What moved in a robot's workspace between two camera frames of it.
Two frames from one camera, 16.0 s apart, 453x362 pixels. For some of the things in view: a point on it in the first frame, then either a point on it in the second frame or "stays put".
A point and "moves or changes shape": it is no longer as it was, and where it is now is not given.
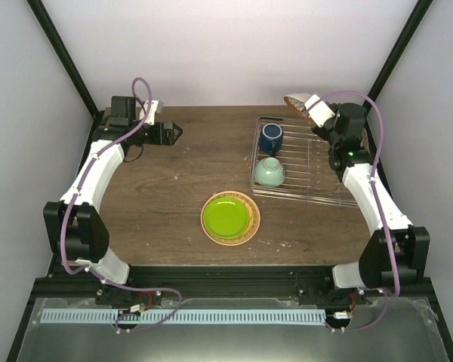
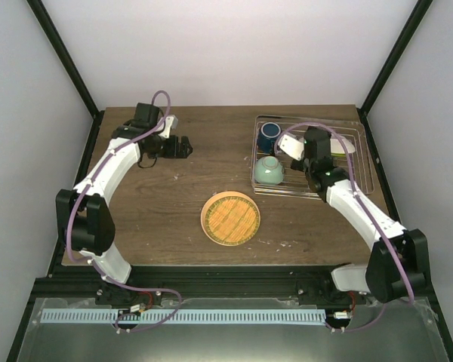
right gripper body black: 331,136 to 305,167
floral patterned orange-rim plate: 297,102 moves or changes shape
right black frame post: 394,57 stays put
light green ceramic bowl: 269,172 stays put
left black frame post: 47,24 stays put
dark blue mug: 270,138 stays put
